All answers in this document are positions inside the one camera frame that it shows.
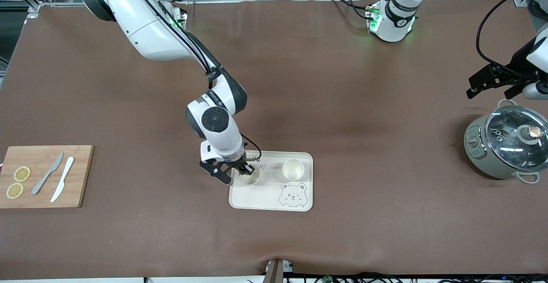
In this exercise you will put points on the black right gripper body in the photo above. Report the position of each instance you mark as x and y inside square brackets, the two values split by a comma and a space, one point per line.
[240, 164]

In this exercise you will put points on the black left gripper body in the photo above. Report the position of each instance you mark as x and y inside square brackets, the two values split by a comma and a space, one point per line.
[512, 70]

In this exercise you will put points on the white IKEA cup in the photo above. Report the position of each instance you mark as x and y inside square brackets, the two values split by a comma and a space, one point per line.
[249, 180]
[293, 169]

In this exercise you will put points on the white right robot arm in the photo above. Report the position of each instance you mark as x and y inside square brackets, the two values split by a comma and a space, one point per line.
[150, 30]

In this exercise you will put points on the cream bear print tray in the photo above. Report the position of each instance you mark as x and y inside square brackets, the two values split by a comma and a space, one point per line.
[265, 197]

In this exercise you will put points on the glass pot lid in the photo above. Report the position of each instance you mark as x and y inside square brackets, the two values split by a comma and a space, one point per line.
[505, 146]

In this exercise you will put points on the grey-green electric pot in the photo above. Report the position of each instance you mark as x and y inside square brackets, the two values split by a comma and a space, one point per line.
[479, 159]

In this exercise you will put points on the brown table mat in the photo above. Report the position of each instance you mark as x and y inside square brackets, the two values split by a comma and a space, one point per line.
[342, 103]

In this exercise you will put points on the white plastic knife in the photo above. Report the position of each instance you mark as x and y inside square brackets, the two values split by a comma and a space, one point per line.
[63, 178]

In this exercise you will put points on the grey plastic knife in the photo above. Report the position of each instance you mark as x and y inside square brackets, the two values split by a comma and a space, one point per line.
[45, 178]

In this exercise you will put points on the wooden cutting board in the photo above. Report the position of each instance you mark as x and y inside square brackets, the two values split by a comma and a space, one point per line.
[43, 201]

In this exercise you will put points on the yellow lemon slice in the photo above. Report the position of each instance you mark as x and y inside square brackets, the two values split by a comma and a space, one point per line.
[22, 174]
[15, 191]

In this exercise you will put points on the metal camera stand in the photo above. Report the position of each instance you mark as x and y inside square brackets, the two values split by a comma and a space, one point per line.
[274, 272]

